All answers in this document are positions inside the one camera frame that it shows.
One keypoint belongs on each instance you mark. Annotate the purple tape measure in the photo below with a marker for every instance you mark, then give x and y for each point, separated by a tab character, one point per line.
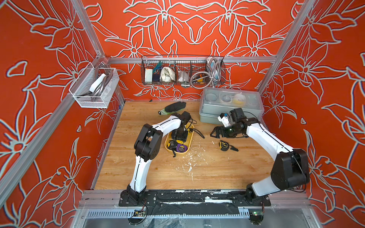
181	148

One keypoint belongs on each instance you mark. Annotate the black round tape measure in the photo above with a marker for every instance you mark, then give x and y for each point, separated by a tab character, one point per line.
172	145

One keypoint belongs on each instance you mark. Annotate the white wire side basket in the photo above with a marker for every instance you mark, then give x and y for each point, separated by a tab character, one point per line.
103	94

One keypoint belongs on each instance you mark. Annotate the yellow oval storage tray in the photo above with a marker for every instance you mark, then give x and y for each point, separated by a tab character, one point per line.
190	128

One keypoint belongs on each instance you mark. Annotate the grey plastic toolbox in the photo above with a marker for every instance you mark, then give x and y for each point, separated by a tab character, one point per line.
215	101

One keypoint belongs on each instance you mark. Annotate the white cloth in basket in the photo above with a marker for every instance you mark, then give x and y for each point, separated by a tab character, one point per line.
167	75

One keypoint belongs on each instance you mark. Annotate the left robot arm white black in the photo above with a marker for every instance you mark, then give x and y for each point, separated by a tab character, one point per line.
147	147

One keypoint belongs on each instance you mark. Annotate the white box in basket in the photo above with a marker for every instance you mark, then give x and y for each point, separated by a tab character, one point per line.
148	75

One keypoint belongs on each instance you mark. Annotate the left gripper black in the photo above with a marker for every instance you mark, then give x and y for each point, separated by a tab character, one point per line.
183	138

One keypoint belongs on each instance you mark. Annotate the green black brush tool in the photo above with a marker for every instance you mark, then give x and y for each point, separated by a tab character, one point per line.
172	108

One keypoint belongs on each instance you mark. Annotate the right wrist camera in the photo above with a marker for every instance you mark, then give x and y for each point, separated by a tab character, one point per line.
233	117

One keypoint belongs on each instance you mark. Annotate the white adapter in side basket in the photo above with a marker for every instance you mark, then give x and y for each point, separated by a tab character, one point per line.
97	83

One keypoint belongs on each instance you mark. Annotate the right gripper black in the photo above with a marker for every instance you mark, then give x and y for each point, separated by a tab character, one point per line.
222	128

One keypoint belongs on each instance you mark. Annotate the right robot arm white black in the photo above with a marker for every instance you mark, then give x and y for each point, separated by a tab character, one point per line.
291	165

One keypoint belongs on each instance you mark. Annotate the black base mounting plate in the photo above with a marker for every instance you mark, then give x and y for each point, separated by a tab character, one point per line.
151	198

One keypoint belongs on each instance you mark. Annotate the black wire wall basket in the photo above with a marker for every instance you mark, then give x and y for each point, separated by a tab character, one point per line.
191	71

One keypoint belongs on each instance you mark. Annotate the black yellow tape measure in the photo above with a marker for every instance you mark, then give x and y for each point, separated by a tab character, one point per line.
225	146

